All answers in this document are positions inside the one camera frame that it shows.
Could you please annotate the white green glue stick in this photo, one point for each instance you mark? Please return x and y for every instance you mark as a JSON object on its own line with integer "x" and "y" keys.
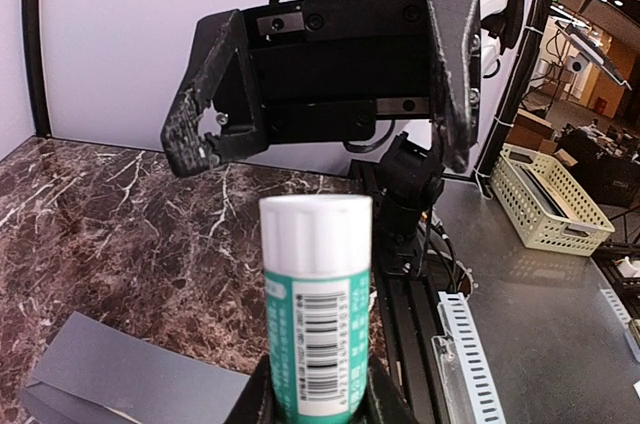
{"x": 317, "y": 304}

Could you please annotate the white perforated basket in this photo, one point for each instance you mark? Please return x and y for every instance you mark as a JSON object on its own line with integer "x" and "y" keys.
{"x": 548, "y": 208}

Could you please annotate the grey envelope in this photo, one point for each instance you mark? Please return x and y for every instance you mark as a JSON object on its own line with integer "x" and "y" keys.
{"x": 92, "y": 373}

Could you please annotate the black table edge rail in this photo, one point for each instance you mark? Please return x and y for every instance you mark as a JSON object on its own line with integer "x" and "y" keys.
{"x": 407, "y": 301}

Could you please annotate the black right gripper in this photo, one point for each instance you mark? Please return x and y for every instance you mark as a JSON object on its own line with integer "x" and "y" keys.
{"x": 325, "y": 71}

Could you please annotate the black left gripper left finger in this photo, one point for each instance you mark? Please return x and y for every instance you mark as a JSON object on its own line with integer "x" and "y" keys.
{"x": 256, "y": 402}

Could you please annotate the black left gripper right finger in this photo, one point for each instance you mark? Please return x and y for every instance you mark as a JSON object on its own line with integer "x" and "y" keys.
{"x": 382, "y": 403}

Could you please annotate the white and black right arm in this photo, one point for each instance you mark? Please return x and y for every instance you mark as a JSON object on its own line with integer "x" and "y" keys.
{"x": 411, "y": 174}

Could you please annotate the black right frame post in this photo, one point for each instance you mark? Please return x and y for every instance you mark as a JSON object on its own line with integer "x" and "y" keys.
{"x": 518, "y": 76}

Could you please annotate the grey slotted cable duct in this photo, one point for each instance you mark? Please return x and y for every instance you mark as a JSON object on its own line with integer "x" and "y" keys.
{"x": 469, "y": 389}

